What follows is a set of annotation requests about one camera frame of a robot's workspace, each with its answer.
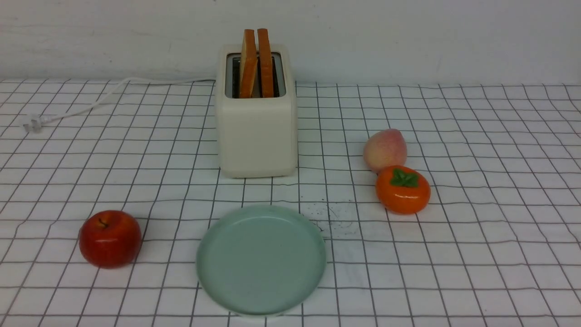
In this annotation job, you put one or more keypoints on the orange persimmon with green leaf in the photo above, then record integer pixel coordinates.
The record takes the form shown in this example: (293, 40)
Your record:
(402, 190)

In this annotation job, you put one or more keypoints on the red apple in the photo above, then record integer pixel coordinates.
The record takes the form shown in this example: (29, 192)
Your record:
(110, 239)

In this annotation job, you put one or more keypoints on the white grid tablecloth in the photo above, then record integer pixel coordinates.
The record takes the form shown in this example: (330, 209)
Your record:
(498, 244)

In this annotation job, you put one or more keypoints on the cream white two-slot toaster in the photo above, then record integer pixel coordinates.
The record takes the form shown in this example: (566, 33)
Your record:
(256, 138)

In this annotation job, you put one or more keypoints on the toast slice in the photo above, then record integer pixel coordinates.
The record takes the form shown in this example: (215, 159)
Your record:
(266, 64)
(248, 65)

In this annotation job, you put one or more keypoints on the light green round plate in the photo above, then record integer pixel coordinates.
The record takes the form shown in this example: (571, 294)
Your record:
(261, 260)

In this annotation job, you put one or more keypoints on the pale pink peach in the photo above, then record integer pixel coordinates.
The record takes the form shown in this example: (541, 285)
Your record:
(385, 148)

